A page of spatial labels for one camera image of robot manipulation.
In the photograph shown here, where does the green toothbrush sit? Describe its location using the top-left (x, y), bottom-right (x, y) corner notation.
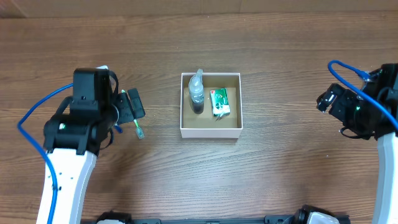
top-left (121, 90), bottom-right (144, 139)

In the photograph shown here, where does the clear spray bottle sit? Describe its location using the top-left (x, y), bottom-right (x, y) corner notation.
top-left (188, 68), bottom-right (205, 114)

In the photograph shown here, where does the pink cardboard box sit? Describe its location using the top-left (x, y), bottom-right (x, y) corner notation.
top-left (180, 73), bottom-right (243, 139)

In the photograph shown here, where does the green soap box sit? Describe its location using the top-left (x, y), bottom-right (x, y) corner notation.
top-left (210, 88), bottom-right (231, 118)

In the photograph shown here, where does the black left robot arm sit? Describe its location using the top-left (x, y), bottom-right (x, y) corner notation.
top-left (37, 65), bottom-right (146, 223)

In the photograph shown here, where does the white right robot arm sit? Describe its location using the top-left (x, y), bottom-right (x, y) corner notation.
top-left (317, 83), bottom-right (397, 224)

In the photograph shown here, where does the blue disposable razor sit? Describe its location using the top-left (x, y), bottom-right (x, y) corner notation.
top-left (113, 124), bottom-right (123, 134)

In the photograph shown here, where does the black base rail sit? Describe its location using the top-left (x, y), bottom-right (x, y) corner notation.
top-left (80, 205), bottom-right (351, 224)

